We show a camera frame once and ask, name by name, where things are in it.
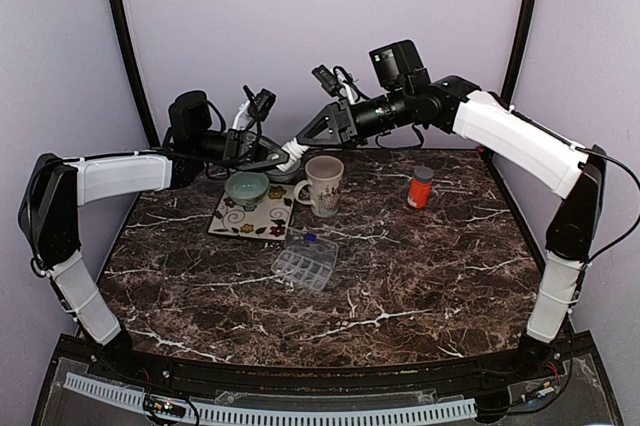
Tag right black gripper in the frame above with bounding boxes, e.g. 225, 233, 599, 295
296, 87, 411, 150

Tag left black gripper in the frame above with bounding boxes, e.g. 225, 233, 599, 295
194, 128, 297, 172

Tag small white pill bottle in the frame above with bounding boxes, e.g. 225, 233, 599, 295
277, 138, 309, 172

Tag orange pill bottle grey cap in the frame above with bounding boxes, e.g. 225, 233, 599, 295
407, 166, 434, 210

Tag clear plastic pill organizer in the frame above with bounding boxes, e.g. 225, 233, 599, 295
271, 228, 339, 292

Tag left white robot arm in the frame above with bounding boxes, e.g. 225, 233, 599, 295
18, 89, 289, 382

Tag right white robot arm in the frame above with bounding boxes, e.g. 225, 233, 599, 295
296, 40, 606, 380

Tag blue striped ceramic bowl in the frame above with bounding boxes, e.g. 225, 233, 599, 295
266, 168, 300, 184

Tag cream ceramic mug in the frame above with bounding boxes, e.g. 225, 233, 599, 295
293, 155, 344, 218

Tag light green ceramic bowl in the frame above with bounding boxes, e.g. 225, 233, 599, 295
224, 171, 270, 208

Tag floral rectangular ceramic plate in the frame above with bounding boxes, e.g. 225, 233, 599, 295
208, 184, 294, 242

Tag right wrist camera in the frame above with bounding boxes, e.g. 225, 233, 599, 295
311, 64, 370, 105

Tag right black frame post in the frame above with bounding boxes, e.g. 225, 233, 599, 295
500, 0, 536, 103

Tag black frame post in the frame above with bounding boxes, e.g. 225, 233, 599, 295
109, 0, 161, 147
500, 0, 536, 103

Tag left black frame post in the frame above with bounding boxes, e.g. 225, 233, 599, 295
109, 0, 161, 147

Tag black front rail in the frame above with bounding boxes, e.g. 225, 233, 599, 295
89, 350, 568, 397

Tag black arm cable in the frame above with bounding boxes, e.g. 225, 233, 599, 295
579, 148, 640, 267

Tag white slotted cable duct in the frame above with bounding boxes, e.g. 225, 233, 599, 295
62, 373, 477, 425

